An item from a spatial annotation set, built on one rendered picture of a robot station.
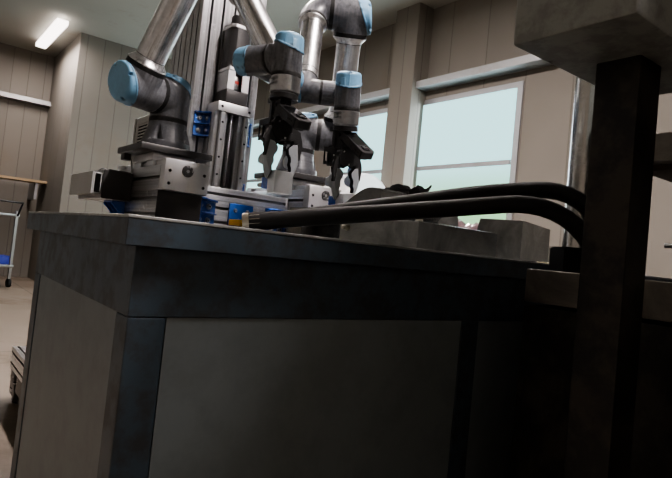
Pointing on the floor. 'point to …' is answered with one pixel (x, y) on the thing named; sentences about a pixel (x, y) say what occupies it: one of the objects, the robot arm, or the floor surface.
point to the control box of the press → (607, 184)
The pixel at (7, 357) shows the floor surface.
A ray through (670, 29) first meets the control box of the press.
